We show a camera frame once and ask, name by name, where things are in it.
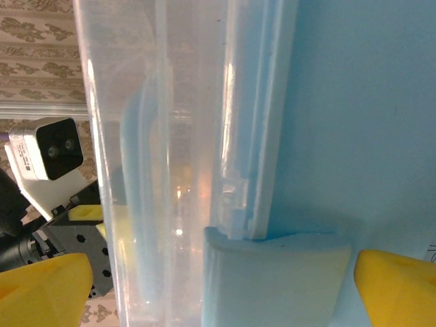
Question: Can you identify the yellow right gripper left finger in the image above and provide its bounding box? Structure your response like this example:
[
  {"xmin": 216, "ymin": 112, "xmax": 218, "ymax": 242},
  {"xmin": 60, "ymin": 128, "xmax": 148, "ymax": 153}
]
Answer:
[{"xmin": 0, "ymin": 251, "xmax": 95, "ymax": 327}]

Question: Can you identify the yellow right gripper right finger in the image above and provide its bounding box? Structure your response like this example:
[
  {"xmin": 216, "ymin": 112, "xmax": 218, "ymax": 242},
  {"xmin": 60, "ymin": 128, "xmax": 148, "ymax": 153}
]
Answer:
[{"xmin": 353, "ymin": 249, "xmax": 436, "ymax": 327}]

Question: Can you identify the clear tool box lid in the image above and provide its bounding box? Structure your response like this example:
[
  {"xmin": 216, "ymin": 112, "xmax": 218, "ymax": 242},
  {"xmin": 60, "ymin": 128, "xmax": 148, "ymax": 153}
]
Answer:
[{"xmin": 73, "ymin": 0, "xmax": 298, "ymax": 327}]

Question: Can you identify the light blue tool box base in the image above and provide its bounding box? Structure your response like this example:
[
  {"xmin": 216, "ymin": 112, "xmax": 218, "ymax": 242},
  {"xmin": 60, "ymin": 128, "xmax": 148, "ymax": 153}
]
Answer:
[{"xmin": 202, "ymin": 0, "xmax": 436, "ymax": 327}]

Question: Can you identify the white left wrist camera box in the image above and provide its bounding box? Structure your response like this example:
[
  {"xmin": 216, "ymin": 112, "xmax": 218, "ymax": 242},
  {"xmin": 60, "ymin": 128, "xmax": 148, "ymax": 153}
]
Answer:
[{"xmin": 3, "ymin": 117, "xmax": 100, "ymax": 221}]

